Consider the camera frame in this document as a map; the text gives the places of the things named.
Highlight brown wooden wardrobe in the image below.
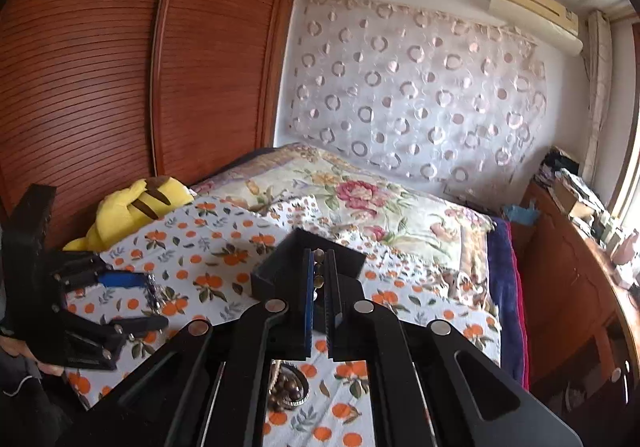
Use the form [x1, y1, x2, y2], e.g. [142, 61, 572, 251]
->
[1, 0, 293, 245]

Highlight brown wooden bead bracelet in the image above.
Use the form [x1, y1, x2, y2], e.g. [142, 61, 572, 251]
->
[267, 359, 310, 413]

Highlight black square jewelry box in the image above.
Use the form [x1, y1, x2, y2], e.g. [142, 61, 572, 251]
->
[250, 228, 366, 320]

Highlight sheer circle-pattern curtain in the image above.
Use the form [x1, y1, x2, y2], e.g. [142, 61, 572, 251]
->
[282, 0, 547, 206]

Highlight blue purple blanket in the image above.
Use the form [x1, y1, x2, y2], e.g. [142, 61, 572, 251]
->
[487, 217, 529, 389]

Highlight orange print white bedsheet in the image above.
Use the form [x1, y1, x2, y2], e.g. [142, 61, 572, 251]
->
[65, 196, 501, 446]

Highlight clutter pile on dresser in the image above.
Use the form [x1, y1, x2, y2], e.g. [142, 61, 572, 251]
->
[535, 146, 639, 291]

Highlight white wall air conditioner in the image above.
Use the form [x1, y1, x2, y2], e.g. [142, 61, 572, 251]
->
[489, 0, 584, 57]

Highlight yellow plush toy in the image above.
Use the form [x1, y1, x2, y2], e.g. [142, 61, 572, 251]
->
[63, 176, 195, 252]

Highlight brown wooden dresser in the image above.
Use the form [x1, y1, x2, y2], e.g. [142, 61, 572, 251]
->
[508, 180, 640, 408]

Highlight floral quilt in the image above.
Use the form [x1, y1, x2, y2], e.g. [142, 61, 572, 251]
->
[194, 142, 495, 282]

